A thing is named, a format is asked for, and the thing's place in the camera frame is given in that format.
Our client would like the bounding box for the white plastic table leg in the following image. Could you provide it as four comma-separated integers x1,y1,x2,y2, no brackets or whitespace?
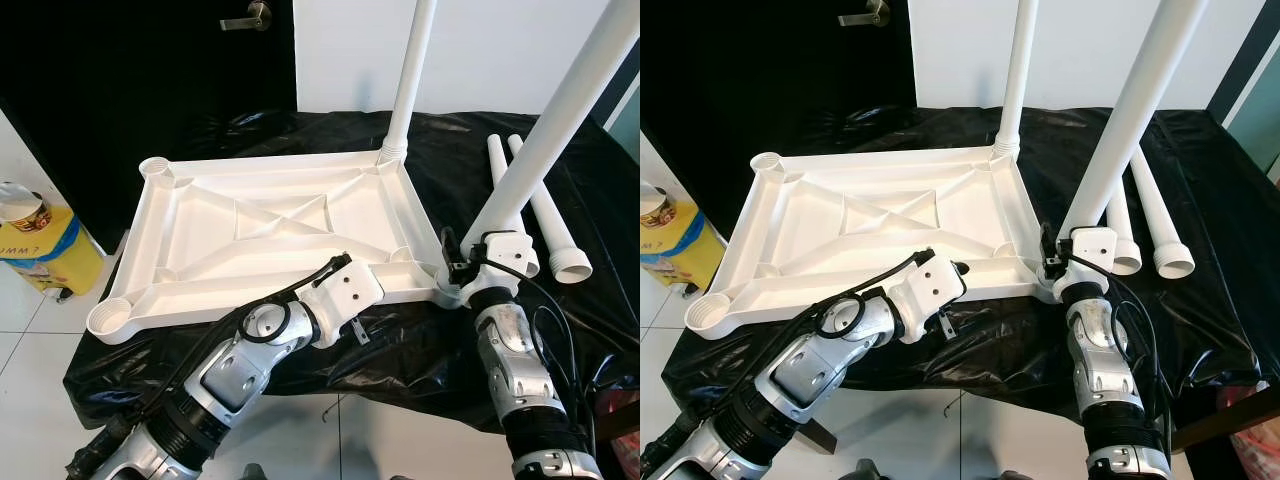
468,0,641,241
1103,175,1143,277
508,135,594,285
381,0,439,164
1128,143,1196,281
487,135,541,279
990,0,1039,159
1056,0,1211,241

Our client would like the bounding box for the white plastic table top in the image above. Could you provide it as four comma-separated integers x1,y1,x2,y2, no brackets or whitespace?
685,143,1066,341
87,148,463,346

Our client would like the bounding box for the black plastic table cover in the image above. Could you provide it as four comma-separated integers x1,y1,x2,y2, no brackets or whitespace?
662,105,1280,421
65,108,641,433

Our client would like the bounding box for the dark wooden table leg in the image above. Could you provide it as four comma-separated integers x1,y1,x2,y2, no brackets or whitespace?
1170,400,1280,456
595,398,641,441
800,415,841,456

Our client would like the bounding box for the yellow container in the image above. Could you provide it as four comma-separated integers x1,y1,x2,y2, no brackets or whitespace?
640,205,729,289
0,205,104,296

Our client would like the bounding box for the red plastic bag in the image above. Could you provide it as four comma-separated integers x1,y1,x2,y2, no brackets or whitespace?
595,388,641,479
1215,385,1280,476

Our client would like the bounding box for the black door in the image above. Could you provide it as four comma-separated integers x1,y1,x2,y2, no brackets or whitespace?
640,0,916,216
0,0,298,226

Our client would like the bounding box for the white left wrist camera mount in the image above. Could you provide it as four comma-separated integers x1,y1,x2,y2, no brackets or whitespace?
885,250,966,346
300,258,386,349

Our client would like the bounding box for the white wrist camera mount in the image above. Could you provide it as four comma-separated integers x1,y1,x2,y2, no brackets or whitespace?
300,258,386,349
1055,225,1116,301
885,250,966,346
465,230,536,301

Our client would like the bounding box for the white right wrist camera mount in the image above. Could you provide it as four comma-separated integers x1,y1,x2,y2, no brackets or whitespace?
465,230,536,301
1055,225,1116,301

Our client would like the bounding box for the metal door handle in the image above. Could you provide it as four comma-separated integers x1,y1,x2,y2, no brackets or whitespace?
838,0,891,28
220,0,273,32

